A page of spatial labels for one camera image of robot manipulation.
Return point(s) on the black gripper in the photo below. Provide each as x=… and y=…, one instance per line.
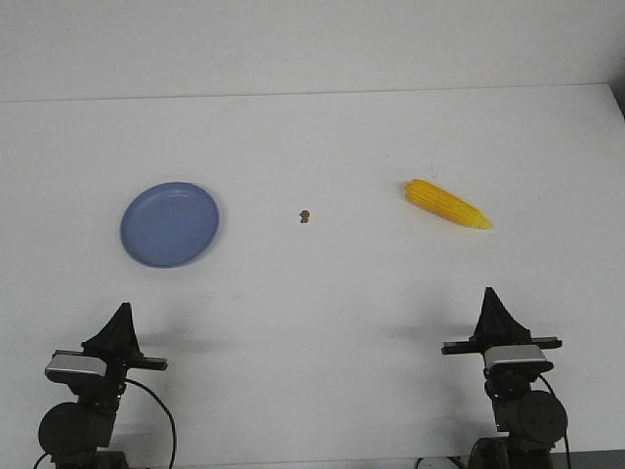
x=118, y=334
x=502, y=326

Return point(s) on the blue round plate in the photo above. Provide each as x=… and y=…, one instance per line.
x=169, y=225

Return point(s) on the yellow corn cob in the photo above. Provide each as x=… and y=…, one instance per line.
x=445, y=205

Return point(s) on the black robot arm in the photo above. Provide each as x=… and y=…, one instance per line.
x=78, y=434
x=531, y=421

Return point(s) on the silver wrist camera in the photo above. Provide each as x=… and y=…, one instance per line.
x=513, y=355
x=68, y=368

